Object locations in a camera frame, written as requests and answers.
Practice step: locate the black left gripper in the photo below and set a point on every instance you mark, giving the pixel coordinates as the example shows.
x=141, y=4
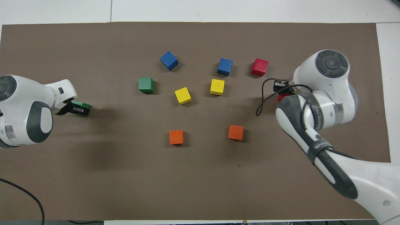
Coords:
x=67, y=107

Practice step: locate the green wooden cube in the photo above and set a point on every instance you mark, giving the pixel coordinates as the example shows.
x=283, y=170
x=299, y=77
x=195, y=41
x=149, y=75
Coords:
x=82, y=104
x=146, y=85

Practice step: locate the red wooden cube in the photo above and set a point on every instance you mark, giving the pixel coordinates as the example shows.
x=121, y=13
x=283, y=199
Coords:
x=282, y=97
x=259, y=67

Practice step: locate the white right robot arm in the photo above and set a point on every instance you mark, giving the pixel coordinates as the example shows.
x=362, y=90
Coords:
x=328, y=93

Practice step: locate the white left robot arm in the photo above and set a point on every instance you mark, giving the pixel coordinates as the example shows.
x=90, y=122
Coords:
x=18, y=109

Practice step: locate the blue wooden cube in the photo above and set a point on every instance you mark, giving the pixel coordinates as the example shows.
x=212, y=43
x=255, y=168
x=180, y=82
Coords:
x=169, y=60
x=225, y=66

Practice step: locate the yellow wooden cube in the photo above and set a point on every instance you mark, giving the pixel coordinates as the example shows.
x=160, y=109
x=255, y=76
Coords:
x=217, y=87
x=182, y=95

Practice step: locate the orange wooden cube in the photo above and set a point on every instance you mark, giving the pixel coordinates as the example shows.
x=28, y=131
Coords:
x=176, y=137
x=236, y=132

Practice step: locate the brown table mat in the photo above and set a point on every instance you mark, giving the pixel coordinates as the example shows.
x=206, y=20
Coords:
x=125, y=181

